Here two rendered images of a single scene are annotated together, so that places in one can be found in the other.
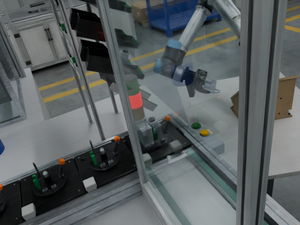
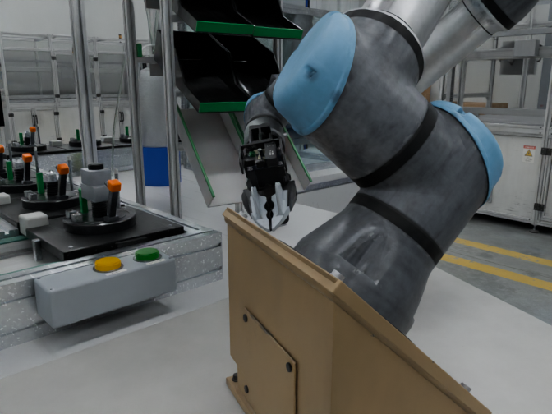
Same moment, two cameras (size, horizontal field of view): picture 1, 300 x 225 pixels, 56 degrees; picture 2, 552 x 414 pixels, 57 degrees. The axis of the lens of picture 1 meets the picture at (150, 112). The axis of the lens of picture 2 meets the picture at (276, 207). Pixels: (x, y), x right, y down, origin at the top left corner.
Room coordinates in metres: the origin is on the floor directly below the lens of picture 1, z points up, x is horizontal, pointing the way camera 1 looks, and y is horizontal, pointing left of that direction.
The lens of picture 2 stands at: (0.98, -1.05, 1.25)
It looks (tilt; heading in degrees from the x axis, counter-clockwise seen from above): 14 degrees down; 67
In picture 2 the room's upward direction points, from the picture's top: straight up
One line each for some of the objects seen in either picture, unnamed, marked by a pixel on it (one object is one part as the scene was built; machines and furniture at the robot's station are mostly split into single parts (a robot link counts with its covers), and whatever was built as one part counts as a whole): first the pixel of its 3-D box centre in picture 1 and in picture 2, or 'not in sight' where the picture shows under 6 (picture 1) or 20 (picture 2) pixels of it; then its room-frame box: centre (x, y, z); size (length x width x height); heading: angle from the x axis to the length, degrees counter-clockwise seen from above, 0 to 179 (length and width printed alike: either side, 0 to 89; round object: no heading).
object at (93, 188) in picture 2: not in sight; (94, 180); (1.03, 0.00, 1.06); 0.08 x 0.04 x 0.07; 110
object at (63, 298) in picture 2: not in sight; (109, 284); (1.03, -0.24, 0.93); 0.21 x 0.07 x 0.06; 20
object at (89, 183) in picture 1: (102, 154); (52, 186); (0.95, 0.23, 1.01); 0.24 x 0.24 x 0.13; 20
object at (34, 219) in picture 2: not in sight; (34, 223); (0.91, 0.05, 0.97); 0.05 x 0.05 x 0.04; 20
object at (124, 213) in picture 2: not in sight; (100, 220); (1.04, -0.01, 0.98); 0.14 x 0.14 x 0.02
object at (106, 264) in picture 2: not in sight; (108, 266); (1.03, -0.24, 0.96); 0.04 x 0.04 x 0.02
